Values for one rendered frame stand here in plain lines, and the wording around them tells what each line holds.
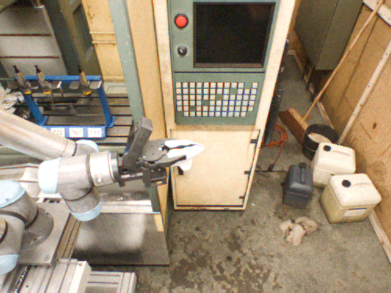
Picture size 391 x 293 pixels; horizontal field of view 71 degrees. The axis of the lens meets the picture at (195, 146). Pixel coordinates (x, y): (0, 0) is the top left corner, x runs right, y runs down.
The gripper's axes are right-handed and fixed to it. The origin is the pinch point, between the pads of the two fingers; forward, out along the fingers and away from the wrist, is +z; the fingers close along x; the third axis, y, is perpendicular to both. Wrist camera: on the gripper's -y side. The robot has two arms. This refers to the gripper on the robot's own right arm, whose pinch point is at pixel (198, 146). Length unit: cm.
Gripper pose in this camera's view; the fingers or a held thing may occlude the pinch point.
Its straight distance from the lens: 64.4
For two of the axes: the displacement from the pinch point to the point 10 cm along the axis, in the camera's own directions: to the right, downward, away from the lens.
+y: 0.3, 7.9, 6.2
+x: 2.2, 6.0, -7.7
